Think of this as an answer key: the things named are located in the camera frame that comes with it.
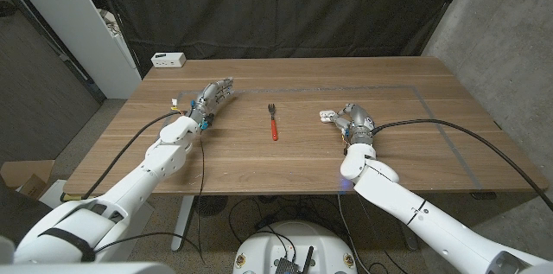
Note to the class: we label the black fabric backdrop curtain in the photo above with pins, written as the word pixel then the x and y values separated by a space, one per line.
pixel 281 10

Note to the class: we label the white table leg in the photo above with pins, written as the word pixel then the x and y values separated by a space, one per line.
pixel 182 222

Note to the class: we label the white power strip box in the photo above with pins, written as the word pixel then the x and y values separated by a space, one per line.
pixel 167 59

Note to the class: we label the brown cardboard box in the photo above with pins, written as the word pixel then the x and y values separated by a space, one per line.
pixel 26 174

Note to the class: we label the black backdrop stand pole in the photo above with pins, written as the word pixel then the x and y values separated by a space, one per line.
pixel 447 4

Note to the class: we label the white robot torso base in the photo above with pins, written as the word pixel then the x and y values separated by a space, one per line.
pixel 263 248

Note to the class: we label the white AirPods case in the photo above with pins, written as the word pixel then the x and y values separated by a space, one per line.
pixel 327 116

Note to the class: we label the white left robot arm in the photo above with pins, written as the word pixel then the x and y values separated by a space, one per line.
pixel 129 187

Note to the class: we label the grey perforated partition panel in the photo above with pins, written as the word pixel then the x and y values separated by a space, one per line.
pixel 39 101

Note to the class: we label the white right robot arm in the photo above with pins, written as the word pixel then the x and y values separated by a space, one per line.
pixel 432 222

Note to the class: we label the white shelf cabinet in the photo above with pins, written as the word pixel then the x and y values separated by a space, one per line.
pixel 73 19

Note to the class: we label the black antenna device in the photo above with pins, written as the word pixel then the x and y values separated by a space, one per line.
pixel 289 265

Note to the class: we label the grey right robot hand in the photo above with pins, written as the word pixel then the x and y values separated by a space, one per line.
pixel 358 122

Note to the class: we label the black round floor fan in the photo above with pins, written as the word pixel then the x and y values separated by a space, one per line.
pixel 210 205

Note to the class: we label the grey table leg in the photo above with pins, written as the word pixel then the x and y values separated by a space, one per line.
pixel 410 241

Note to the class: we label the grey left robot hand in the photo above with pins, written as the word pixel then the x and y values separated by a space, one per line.
pixel 209 99

